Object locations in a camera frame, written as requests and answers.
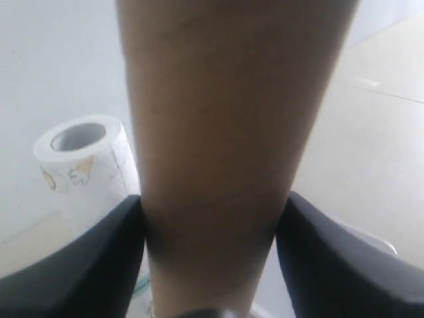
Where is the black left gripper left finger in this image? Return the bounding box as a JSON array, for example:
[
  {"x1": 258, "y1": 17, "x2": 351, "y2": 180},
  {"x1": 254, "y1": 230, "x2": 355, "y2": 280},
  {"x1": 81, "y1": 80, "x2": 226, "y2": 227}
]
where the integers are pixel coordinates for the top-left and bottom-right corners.
[{"x1": 1, "y1": 195, "x2": 145, "y2": 317}]

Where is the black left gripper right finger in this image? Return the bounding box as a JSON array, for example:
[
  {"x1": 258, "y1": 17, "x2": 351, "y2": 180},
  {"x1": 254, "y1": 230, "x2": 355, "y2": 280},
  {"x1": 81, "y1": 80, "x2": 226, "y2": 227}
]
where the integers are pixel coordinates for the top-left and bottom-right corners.
[{"x1": 276, "y1": 192, "x2": 423, "y2": 317}]

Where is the white printed paper towel roll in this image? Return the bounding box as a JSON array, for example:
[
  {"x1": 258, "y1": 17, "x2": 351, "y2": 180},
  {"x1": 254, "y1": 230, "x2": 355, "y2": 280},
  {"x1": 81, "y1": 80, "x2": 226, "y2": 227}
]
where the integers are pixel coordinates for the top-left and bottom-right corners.
[{"x1": 33, "y1": 115, "x2": 140, "y2": 237}]

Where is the brown cardboard tube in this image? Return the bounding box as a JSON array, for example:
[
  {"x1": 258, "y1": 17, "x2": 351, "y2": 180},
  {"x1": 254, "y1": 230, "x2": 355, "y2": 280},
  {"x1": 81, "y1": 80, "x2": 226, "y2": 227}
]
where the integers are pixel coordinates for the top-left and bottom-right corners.
[{"x1": 117, "y1": 1, "x2": 358, "y2": 317}]

